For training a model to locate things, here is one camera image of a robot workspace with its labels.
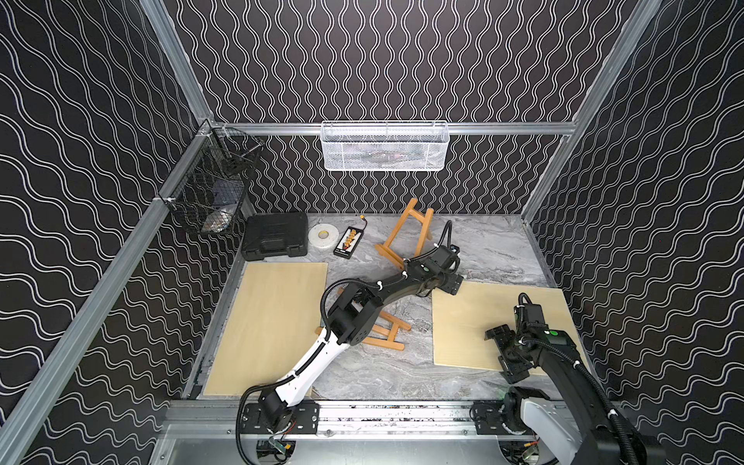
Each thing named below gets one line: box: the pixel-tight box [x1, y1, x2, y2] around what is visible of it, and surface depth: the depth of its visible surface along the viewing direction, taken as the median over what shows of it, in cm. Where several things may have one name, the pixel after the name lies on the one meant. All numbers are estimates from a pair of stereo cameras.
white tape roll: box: [308, 222, 341, 251], surface depth 116 cm
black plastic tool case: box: [241, 212, 309, 261], surface depth 106 cm
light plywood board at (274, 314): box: [203, 262, 329, 398], surface depth 92 cm
